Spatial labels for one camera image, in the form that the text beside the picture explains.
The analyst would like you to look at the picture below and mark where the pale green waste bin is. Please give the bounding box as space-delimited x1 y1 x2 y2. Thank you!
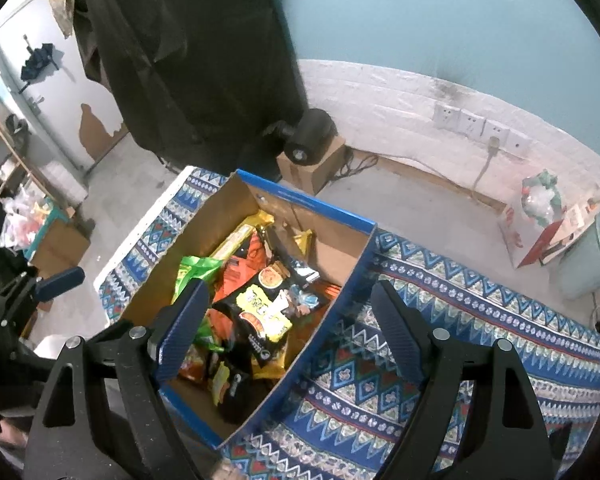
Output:
555 212 600 300

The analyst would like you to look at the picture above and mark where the small brown cardboard box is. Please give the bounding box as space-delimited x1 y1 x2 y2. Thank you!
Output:
276 136 346 196

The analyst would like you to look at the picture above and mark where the green snack bag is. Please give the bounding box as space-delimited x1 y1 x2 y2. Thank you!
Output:
172 256 223 301

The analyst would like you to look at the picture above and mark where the white wall socket strip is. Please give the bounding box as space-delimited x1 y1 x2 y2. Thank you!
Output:
432 102 531 158

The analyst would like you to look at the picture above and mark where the yellow snack bag long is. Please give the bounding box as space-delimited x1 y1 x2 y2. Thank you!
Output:
210 209 275 261

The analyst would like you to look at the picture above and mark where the white door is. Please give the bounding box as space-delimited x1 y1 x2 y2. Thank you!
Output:
0 0 126 174

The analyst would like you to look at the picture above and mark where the blue patterned bed cover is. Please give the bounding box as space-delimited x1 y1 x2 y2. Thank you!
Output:
96 167 600 479

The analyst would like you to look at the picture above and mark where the black yellow snack bag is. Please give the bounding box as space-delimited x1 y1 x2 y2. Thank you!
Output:
212 284 292 366

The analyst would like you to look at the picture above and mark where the grey plug and cable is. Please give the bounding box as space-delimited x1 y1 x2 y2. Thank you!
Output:
470 136 502 204

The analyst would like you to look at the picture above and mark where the black yellow snack packet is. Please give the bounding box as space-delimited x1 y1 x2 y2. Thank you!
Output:
210 352 253 425

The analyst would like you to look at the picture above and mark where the white red carton box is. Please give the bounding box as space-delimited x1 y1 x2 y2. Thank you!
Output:
498 169 600 269

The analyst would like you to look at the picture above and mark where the blue cardboard box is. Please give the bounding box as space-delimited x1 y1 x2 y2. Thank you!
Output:
114 171 376 449

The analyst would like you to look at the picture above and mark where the black round speaker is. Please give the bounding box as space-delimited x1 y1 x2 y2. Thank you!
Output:
262 108 337 166

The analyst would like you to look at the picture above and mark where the black hanging coat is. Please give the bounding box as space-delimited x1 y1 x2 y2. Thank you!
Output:
73 0 306 180

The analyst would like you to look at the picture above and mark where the orange snack bag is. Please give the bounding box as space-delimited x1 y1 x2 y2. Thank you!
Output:
213 231 268 302

